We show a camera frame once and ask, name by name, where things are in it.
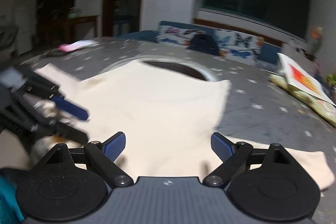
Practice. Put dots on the dark wooden shelf cabinet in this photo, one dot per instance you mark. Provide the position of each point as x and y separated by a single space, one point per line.
56 3

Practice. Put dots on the white refrigerator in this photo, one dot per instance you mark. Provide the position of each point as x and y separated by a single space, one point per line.
23 29

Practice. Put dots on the black round induction cooktop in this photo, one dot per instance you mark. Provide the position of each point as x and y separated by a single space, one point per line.
181 69

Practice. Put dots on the grey star tablecloth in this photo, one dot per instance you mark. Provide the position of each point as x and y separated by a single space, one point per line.
249 108

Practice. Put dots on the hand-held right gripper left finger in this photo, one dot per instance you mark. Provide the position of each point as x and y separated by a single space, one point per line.
114 146

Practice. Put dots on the blue sofa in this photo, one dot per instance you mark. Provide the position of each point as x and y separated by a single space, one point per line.
139 35

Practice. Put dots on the butterfly print sofa cover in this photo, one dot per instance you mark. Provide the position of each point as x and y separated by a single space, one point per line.
241 41

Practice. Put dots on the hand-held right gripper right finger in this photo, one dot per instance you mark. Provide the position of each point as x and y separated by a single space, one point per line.
221 146

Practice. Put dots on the black backpack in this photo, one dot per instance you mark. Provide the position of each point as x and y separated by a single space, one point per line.
203 45

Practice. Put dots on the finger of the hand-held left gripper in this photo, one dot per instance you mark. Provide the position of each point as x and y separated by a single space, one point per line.
72 133
69 108

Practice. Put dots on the cream shirt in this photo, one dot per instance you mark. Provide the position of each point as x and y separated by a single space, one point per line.
162 113

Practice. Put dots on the brown wooden desk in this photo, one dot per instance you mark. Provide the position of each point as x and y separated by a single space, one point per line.
81 19

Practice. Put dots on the grey pillow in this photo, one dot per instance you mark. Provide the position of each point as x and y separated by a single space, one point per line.
294 49

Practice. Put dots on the white glove with pink cuff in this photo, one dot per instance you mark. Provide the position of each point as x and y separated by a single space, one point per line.
76 45

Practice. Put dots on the silver cooktop rim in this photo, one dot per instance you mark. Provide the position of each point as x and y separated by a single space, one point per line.
208 74

